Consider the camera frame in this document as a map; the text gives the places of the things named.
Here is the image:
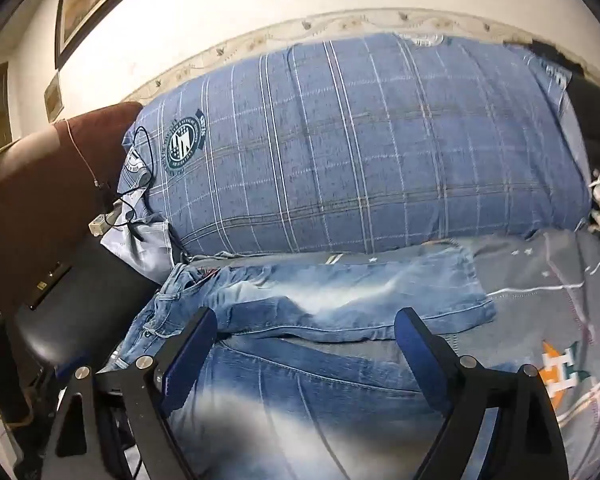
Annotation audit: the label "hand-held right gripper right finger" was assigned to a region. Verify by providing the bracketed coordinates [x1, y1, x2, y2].
[394, 306, 569, 480]

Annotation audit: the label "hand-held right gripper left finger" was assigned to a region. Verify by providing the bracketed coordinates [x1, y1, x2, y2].
[42, 306, 219, 480]

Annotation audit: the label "blue denim pants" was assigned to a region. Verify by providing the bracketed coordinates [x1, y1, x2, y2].
[107, 242, 498, 480]

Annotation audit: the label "grey printed bed sheet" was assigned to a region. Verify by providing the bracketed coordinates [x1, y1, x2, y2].
[450, 230, 600, 480]

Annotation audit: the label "blue plaid duvet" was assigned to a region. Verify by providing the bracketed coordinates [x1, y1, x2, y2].
[117, 32, 593, 256]

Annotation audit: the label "brown headboard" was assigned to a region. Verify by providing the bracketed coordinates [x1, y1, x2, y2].
[0, 101, 146, 311]

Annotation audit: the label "small framed picture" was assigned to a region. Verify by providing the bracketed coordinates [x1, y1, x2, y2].
[44, 72, 63, 121]

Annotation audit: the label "pink cable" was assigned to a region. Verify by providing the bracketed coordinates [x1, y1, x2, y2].
[55, 119, 103, 188]

